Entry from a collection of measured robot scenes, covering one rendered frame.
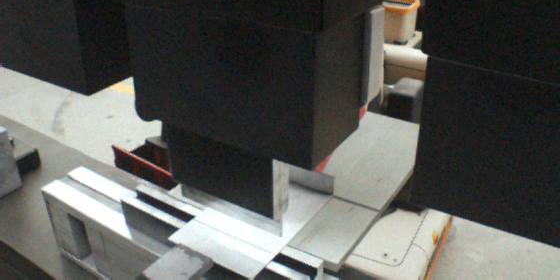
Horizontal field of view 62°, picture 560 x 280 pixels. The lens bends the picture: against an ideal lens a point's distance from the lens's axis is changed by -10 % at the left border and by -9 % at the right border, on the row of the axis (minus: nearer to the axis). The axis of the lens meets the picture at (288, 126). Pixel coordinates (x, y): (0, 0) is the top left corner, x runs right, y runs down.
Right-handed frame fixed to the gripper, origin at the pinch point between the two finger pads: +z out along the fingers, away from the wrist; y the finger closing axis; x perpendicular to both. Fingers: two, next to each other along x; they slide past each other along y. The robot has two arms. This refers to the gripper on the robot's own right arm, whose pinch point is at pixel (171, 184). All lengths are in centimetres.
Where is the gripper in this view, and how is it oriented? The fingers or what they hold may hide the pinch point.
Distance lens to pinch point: 100.3
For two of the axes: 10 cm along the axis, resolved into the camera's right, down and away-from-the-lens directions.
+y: -5.8, 1.2, -8.1
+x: 8.0, 2.7, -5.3
